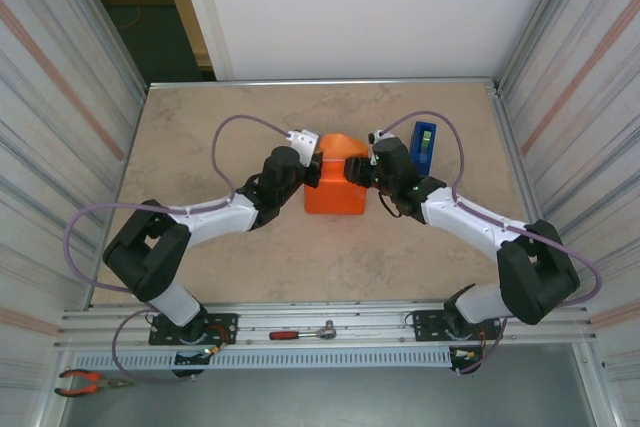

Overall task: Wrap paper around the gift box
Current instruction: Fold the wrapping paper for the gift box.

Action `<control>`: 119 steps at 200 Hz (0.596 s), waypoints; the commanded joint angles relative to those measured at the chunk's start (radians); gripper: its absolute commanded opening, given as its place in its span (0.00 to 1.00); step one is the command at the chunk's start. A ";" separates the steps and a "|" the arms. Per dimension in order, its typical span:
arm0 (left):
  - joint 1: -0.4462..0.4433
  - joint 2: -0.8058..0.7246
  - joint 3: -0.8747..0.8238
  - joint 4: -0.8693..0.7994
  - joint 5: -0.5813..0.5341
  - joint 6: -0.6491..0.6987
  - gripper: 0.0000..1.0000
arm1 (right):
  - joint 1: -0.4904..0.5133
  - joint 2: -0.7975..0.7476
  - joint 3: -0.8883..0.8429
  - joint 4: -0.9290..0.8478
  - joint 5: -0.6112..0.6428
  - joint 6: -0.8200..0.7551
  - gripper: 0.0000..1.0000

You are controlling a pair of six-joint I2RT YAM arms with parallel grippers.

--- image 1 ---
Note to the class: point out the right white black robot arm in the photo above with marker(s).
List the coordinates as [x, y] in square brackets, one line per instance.
[465, 219]

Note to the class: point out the blue tape dispenser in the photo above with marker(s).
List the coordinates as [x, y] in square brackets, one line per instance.
[425, 162]

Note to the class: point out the long aluminium table edge profile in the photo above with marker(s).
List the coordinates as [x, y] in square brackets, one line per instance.
[320, 83]

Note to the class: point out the short aluminium table edge profile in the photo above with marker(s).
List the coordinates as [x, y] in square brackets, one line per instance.
[505, 122]

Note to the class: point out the yellow power connector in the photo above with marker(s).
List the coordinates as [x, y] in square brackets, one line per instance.
[472, 357]
[214, 350]

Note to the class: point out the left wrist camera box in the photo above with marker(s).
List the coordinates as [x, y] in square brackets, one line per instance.
[305, 142]

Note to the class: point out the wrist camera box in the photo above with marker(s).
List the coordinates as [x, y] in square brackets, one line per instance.
[382, 135]
[305, 142]

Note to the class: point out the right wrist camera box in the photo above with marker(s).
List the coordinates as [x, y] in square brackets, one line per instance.
[382, 135]

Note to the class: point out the wide aluminium mounting rail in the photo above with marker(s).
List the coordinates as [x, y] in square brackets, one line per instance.
[360, 318]

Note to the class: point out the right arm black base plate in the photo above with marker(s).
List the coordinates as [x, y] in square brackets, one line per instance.
[425, 329]

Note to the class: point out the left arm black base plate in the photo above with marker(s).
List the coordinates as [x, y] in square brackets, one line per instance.
[225, 321]

